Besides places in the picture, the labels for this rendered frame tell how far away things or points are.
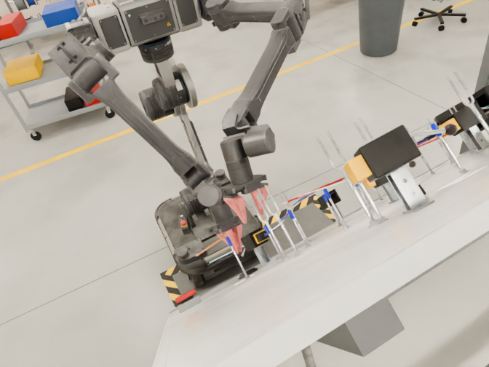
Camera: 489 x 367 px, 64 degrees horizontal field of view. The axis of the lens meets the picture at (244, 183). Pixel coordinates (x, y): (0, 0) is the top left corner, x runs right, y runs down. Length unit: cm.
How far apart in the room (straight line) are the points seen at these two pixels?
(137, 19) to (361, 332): 143
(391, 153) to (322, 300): 25
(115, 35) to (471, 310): 147
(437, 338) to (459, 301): 15
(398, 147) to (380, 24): 395
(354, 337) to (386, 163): 21
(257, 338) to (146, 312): 216
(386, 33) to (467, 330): 354
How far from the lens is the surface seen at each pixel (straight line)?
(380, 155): 46
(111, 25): 159
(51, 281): 285
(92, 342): 243
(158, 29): 163
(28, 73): 423
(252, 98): 100
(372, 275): 26
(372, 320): 32
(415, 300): 130
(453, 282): 137
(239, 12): 142
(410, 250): 28
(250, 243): 100
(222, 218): 109
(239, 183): 92
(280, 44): 114
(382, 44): 448
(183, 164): 109
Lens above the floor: 188
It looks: 40 degrees down
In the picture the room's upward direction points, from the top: 12 degrees counter-clockwise
